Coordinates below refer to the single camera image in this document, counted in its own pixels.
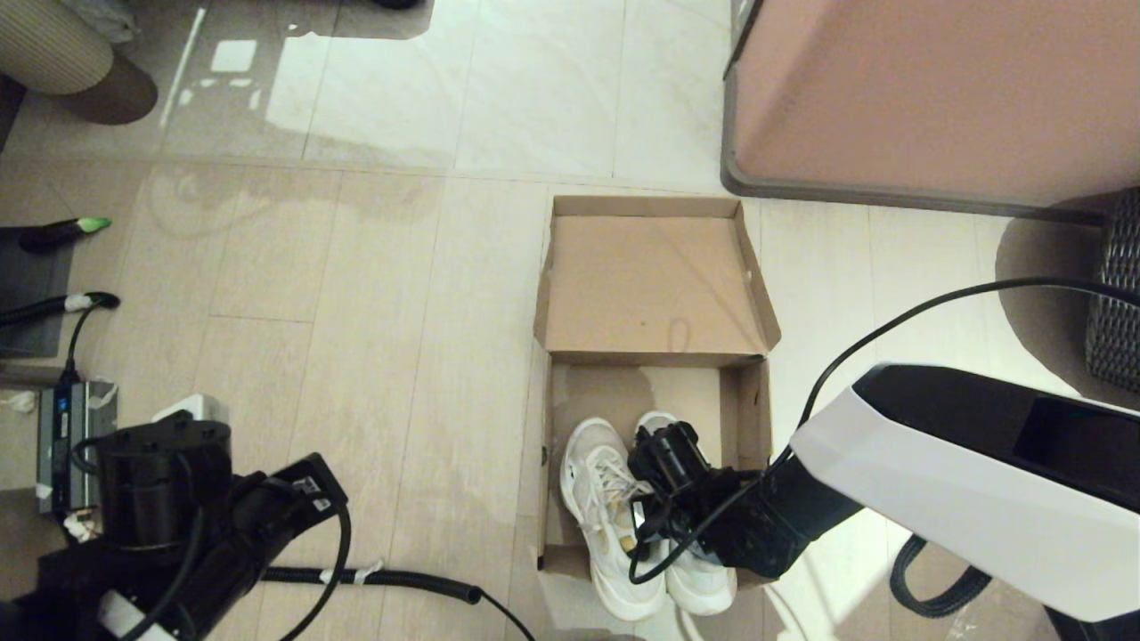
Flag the dark grey floor mat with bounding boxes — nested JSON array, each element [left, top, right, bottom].
[[0, 233, 77, 359]]

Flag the black taped power cable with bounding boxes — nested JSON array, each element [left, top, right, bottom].
[[0, 292, 124, 385]]

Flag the black corrugated cable conduit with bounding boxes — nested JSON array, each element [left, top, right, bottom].
[[263, 565, 487, 606]]

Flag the dark woven basket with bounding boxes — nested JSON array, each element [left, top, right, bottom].
[[1085, 187, 1140, 395]]

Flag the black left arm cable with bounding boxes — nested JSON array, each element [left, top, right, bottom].
[[67, 436, 354, 641]]

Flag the white mesh sneaker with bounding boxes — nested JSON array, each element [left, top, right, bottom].
[[634, 410, 738, 617], [559, 417, 669, 622]]

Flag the brown cardboard shoe box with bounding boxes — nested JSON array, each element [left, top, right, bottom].
[[533, 196, 783, 593]]

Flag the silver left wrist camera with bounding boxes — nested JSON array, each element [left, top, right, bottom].
[[151, 394, 229, 426]]

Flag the black cable with green tip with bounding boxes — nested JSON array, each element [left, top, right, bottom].
[[20, 216, 114, 253]]

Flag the black corrugated robot hose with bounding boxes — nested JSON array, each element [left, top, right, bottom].
[[891, 534, 992, 621]]

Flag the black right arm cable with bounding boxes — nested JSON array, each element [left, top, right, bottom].
[[628, 278, 1140, 586]]

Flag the pink cabinet with grey base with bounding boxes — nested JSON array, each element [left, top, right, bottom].
[[720, 0, 1140, 228]]

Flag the grey power supply box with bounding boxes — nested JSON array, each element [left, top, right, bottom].
[[38, 381, 121, 517]]

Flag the grey cloth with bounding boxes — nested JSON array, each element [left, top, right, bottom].
[[62, 0, 136, 44]]

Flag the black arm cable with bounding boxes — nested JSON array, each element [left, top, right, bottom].
[[628, 278, 1140, 586], [67, 436, 354, 641]]

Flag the beige ribbed pouf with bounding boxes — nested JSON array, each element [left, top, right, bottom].
[[0, 0, 159, 126]]

